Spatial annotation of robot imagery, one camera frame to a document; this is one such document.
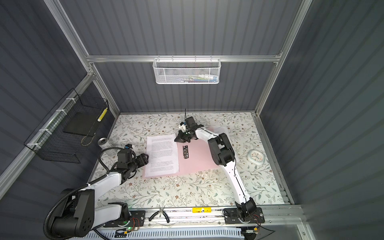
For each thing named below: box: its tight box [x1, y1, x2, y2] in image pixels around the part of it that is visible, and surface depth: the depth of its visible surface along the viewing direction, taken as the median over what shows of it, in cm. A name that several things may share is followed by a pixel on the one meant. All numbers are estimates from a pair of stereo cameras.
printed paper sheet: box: [144, 133, 179, 177], surface depth 99 cm
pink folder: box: [142, 137, 220, 179], surface depth 96 cm
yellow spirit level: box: [192, 207, 212, 213], surface depth 77 cm
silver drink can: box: [97, 137, 108, 146], surface depth 88 cm
